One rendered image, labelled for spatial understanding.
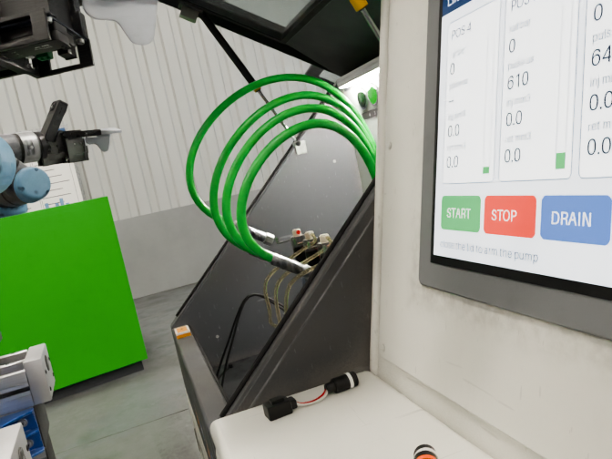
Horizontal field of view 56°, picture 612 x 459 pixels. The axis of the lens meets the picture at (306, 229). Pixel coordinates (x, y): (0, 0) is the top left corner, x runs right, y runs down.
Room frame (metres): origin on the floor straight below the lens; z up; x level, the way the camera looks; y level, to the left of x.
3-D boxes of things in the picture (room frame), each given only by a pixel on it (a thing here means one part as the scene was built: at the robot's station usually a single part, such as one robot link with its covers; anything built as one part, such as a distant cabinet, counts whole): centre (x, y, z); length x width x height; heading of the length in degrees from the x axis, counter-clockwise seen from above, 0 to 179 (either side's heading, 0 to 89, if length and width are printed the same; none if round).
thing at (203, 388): (1.03, 0.25, 0.87); 0.62 x 0.04 x 0.16; 16
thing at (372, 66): (1.17, -0.23, 1.43); 0.54 x 0.03 x 0.02; 16
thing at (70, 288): (4.30, 1.95, 0.65); 0.95 x 0.86 x 1.30; 118
